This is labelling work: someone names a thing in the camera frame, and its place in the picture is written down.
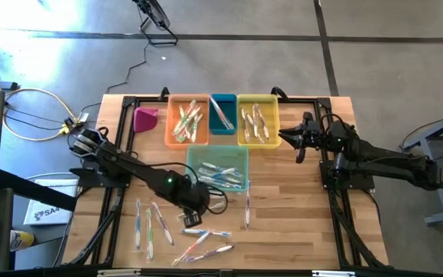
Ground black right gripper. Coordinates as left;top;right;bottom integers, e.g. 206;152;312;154
278;111;328;165

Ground yellow plastic bin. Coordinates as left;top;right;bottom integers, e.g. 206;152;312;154
236;93;282;150

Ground green translucent plastic bin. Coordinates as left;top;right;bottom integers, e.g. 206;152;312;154
185;144;250;193

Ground orange plastic bin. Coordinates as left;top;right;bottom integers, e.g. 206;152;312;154
164;94;210;150

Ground teal plastic bin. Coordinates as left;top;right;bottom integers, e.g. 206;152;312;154
208;93;238;136

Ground magenta plastic bin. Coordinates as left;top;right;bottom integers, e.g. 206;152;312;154
132;106;160;134

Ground power strip with plugs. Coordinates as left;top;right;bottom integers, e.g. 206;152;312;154
58;112;91;136

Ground white printed box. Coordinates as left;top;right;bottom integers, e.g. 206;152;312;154
23;179;80;226

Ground yellow can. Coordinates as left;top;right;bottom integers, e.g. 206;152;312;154
9;229;35;253

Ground black floor fan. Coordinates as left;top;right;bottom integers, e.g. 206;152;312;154
132;0;179;46

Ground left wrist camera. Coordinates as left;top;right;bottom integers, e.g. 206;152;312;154
182;212;203;228

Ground silver edge bracket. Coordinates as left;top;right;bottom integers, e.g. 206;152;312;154
97;269;142;277
311;270;356;277

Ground black floor cable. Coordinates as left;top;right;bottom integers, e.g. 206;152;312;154
78;40;149;116

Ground grey table leg frame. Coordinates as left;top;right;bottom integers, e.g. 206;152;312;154
400;105;443;226

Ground yellow power cable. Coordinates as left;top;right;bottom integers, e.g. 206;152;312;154
0;63;82;142

